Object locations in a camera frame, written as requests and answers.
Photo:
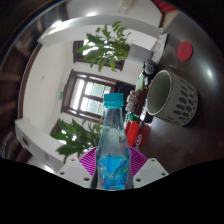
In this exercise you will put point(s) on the printed magazine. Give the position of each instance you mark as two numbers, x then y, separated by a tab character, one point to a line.
160	46

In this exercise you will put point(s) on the green packet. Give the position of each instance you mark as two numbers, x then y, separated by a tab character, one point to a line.
132	116

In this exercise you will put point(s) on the red plastic box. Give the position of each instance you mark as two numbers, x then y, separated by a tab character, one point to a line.
132	132

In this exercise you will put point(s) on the clear blue-capped drink bottle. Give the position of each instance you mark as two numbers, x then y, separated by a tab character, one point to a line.
113	156

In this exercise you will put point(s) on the green exit sign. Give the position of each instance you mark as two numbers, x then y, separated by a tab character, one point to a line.
61	96

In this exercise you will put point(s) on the flat round red coaster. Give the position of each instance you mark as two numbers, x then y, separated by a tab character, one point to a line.
184	51

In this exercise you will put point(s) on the dark-framed window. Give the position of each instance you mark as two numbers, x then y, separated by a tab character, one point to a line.
56	128
78	56

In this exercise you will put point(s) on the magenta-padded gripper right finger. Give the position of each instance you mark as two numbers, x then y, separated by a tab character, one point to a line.
140	161

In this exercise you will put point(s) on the red carpeted staircase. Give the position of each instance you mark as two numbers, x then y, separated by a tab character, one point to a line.
166	5

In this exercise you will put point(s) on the brown tray of white cups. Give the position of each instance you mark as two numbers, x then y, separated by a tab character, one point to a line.
131	100

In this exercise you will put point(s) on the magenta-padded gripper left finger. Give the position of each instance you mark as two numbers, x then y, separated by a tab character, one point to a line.
86	160

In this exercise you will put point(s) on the black round gadget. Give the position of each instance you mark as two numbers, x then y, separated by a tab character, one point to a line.
149	68

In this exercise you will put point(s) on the leafy plant in white pot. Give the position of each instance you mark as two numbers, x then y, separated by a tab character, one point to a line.
106	46
76	138

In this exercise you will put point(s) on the grey-green patterned cup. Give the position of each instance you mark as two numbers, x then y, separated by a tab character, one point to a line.
180	103

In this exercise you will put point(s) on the small black box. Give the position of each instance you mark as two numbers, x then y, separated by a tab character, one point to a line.
147	117

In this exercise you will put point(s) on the dark wooden double door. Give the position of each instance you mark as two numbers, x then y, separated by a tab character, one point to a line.
85	95

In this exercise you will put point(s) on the green notebook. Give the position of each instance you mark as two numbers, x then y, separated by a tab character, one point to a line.
140	82

